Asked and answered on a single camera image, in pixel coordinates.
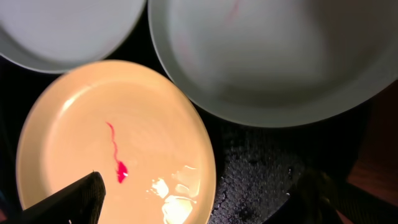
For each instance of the light blue plate left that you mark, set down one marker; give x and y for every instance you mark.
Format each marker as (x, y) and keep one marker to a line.
(55, 36)

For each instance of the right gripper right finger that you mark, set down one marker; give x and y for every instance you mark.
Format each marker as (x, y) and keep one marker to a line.
(316, 198)

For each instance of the yellow plate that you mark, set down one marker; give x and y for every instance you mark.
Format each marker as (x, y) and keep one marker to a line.
(135, 128)

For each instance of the light green plate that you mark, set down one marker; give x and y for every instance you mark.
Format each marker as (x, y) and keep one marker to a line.
(276, 63)

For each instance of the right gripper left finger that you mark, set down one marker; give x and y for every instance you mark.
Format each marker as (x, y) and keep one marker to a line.
(80, 202)

